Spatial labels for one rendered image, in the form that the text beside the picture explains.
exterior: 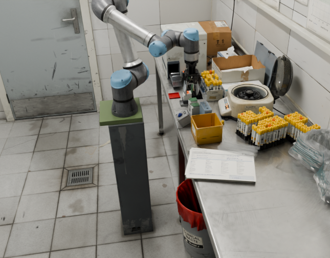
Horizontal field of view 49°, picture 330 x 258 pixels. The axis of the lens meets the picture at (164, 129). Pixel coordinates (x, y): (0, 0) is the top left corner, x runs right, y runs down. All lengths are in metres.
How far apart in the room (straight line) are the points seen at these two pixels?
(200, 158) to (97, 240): 1.15
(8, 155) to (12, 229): 0.97
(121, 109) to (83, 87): 1.91
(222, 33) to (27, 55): 1.94
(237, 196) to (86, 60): 2.60
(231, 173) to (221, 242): 0.38
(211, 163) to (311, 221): 0.49
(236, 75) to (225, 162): 0.76
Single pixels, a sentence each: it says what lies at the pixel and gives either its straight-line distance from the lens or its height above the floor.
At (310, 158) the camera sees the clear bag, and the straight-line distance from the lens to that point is 1.74.
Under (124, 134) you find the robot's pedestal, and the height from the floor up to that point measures 0.80.
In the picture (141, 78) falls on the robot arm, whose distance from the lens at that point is 2.09.
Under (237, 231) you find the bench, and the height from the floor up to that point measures 0.88.
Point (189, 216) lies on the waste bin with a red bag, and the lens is 2.14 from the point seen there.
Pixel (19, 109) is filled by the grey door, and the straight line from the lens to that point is 4.13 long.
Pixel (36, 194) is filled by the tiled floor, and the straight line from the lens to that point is 3.10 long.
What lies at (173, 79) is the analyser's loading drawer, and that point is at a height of 0.93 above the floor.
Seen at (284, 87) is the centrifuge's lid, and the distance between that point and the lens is 2.01.
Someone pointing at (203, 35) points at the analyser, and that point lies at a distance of 2.48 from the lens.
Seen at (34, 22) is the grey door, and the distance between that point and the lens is 3.75.
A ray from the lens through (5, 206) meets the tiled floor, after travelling 3.09.
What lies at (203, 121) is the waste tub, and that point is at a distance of 1.92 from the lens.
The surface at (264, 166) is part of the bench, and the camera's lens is 1.74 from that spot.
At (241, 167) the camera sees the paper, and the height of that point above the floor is 0.89.
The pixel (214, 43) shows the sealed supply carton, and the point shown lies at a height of 0.97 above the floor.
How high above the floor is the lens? 1.92
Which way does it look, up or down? 32 degrees down
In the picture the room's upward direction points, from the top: 3 degrees counter-clockwise
